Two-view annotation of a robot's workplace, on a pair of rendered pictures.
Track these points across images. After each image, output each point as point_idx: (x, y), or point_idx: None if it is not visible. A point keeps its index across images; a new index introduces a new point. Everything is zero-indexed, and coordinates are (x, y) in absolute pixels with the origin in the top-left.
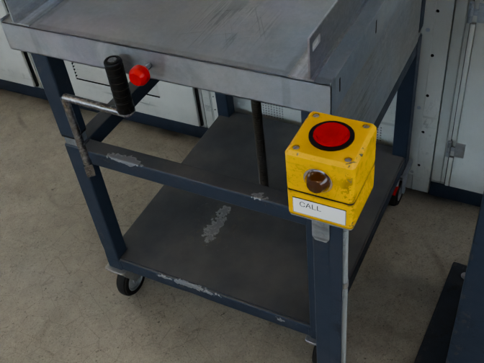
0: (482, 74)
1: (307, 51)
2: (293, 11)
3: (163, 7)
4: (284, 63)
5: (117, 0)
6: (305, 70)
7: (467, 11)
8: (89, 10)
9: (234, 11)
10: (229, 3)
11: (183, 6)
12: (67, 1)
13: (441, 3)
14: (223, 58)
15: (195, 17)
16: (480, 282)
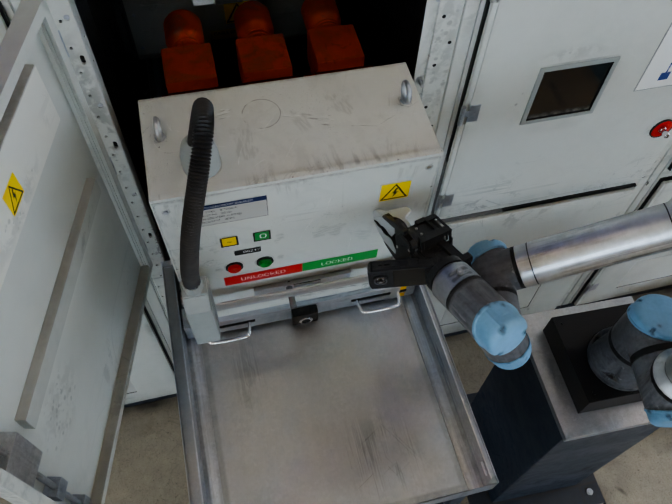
0: (427, 290)
1: (459, 458)
2: (411, 415)
3: (316, 462)
4: (453, 477)
5: (270, 474)
6: (475, 479)
7: None
8: (260, 500)
9: (372, 438)
10: (359, 429)
11: (330, 453)
12: (229, 500)
13: None
14: (413, 496)
15: (351, 461)
16: (535, 470)
